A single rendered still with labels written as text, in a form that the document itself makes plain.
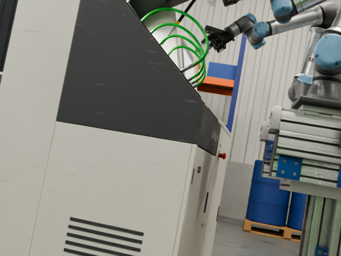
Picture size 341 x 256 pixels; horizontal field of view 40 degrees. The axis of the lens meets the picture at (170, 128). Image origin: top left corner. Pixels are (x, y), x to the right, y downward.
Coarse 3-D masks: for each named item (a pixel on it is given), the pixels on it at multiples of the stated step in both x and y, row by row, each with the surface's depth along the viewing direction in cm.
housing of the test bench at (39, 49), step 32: (32, 0) 195; (64, 0) 192; (32, 32) 193; (64, 32) 190; (32, 64) 191; (64, 64) 188; (0, 96) 192; (32, 96) 189; (0, 128) 191; (32, 128) 188; (0, 160) 189; (32, 160) 186; (0, 192) 187; (32, 192) 184; (0, 224) 186; (32, 224) 183
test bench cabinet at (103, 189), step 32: (64, 128) 185; (96, 128) 182; (64, 160) 183; (96, 160) 181; (128, 160) 178; (160, 160) 176; (192, 160) 173; (64, 192) 182; (96, 192) 179; (128, 192) 177; (160, 192) 174; (64, 224) 180; (96, 224) 177; (128, 224) 175; (160, 224) 173
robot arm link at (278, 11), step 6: (270, 0) 180; (276, 0) 177; (282, 0) 177; (288, 0) 177; (276, 6) 178; (282, 6) 176; (288, 6) 177; (276, 12) 179; (282, 12) 179; (288, 12) 180
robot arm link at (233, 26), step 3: (231, 24) 247; (234, 24) 246; (228, 27) 247; (231, 27) 246; (234, 27) 246; (237, 27) 246; (231, 30) 246; (234, 30) 246; (237, 30) 246; (234, 33) 246; (237, 33) 247; (240, 33) 248; (234, 36) 248
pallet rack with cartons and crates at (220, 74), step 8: (240, 48) 733; (240, 56) 732; (216, 64) 754; (224, 64) 752; (240, 64) 731; (208, 72) 754; (216, 72) 752; (224, 72) 751; (232, 72) 750; (240, 72) 729; (208, 80) 734; (216, 80) 733; (224, 80) 731; (232, 80) 732; (200, 88) 816; (208, 88) 814; (216, 88) 812; (224, 88) 806; (232, 88) 793; (232, 96) 727; (232, 104) 725; (232, 112) 724; (232, 120) 723
